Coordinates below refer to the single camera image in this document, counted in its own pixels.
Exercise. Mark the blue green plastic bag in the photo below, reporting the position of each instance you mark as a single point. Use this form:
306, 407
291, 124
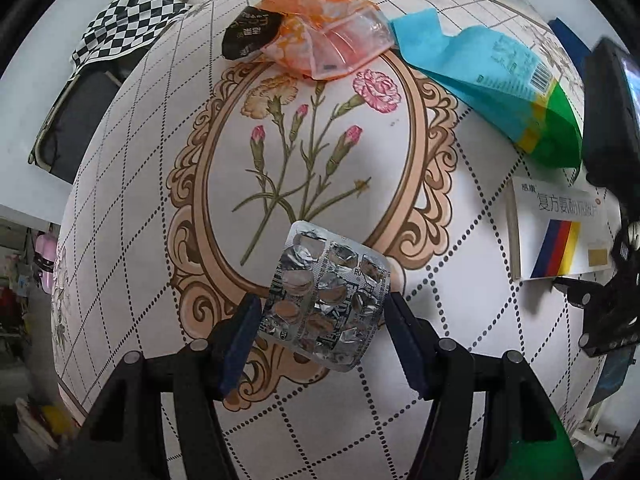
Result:
502, 80

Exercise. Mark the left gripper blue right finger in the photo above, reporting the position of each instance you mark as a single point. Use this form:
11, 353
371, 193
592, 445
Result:
435, 367

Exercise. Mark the black snack wrapper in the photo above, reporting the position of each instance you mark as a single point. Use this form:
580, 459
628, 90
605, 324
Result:
251, 30

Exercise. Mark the floral grid tablecloth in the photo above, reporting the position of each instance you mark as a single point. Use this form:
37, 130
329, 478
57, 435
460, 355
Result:
190, 184

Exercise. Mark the blue cushion chair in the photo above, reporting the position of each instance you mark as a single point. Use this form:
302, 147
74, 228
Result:
574, 47

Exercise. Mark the silver blister pack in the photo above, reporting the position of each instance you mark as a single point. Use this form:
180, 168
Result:
326, 297

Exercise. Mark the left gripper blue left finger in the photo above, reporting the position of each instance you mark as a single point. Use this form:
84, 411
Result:
210, 368

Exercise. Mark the pink suitcase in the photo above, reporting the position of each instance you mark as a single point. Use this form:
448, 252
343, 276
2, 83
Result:
44, 259

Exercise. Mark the white striped medicine box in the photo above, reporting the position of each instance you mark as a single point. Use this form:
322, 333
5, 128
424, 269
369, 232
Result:
554, 231

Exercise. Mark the checkered black white cloth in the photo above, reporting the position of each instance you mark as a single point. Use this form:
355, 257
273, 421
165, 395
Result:
123, 27

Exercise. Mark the orange plastic wrapper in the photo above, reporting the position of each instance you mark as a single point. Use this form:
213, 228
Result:
327, 39

